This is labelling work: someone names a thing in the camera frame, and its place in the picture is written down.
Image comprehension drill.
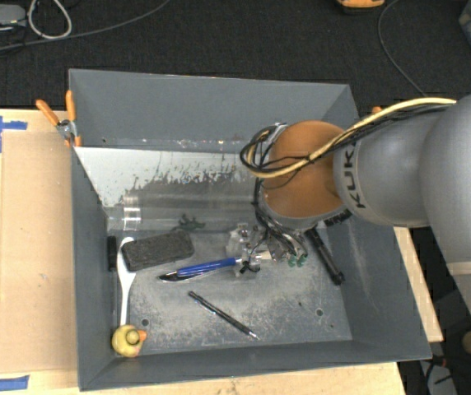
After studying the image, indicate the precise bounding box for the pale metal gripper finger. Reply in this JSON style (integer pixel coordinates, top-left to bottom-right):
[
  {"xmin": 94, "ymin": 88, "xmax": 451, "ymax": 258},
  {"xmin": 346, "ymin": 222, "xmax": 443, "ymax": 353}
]
[
  {"xmin": 226, "ymin": 225, "xmax": 263, "ymax": 255},
  {"xmin": 234, "ymin": 254, "xmax": 270, "ymax": 280}
]

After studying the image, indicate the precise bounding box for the blue pen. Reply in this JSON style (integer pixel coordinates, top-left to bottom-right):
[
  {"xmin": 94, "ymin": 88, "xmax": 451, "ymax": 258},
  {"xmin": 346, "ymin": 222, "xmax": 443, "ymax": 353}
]
[{"xmin": 157, "ymin": 256, "xmax": 244, "ymax": 284}]

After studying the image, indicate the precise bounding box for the black drill bit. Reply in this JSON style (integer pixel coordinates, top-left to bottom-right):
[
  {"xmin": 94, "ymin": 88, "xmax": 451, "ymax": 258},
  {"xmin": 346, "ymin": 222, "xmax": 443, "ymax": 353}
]
[{"xmin": 188, "ymin": 290, "xmax": 261, "ymax": 342}]

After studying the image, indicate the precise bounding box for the green toy lizard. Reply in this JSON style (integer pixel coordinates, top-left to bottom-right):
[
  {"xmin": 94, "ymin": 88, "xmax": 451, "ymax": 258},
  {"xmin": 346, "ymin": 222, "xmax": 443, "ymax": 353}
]
[{"xmin": 170, "ymin": 213, "xmax": 206, "ymax": 233}]

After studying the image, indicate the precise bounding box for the black sponge block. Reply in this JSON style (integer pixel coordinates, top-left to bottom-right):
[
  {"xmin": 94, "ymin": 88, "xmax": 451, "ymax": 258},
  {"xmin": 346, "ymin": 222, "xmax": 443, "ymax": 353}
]
[{"xmin": 120, "ymin": 229, "xmax": 196, "ymax": 272}]

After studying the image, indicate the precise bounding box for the clear plastic tube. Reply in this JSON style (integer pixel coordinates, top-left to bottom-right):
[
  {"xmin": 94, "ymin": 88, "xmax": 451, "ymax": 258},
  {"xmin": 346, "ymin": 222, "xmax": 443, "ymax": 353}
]
[{"xmin": 102, "ymin": 193, "xmax": 258, "ymax": 233}]

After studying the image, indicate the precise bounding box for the white plastic spoon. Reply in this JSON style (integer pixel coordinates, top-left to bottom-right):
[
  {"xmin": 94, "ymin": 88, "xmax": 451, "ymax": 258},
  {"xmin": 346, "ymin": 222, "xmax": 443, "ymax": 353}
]
[{"xmin": 115, "ymin": 236, "xmax": 138, "ymax": 329}]

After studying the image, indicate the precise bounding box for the small black block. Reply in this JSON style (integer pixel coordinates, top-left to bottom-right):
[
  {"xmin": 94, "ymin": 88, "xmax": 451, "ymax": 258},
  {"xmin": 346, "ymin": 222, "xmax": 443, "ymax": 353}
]
[{"xmin": 106, "ymin": 235, "xmax": 119, "ymax": 272}]

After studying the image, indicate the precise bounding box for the grey metal bin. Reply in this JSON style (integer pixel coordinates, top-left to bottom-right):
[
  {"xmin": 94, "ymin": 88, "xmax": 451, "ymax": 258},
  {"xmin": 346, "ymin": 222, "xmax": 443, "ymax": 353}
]
[{"xmin": 67, "ymin": 67, "xmax": 433, "ymax": 393}]

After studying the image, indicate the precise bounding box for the yellow rubber duck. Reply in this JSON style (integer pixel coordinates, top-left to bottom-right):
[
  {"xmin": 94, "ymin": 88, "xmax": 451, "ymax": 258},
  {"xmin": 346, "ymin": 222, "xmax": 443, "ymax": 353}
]
[{"xmin": 110, "ymin": 323, "xmax": 148, "ymax": 359}]

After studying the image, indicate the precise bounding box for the brown cardboard board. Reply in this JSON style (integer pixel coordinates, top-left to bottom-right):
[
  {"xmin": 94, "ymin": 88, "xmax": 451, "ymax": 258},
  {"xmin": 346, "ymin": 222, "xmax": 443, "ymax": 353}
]
[{"xmin": 0, "ymin": 129, "xmax": 81, "ymax": 376}]

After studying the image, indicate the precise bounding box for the black cylinder on white bracket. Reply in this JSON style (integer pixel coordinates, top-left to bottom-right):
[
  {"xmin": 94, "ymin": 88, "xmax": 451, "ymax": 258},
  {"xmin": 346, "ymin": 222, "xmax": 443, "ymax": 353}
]
[{"xmin": 304, "ymin": 209, "xmax": 354, "ymax": 286}]

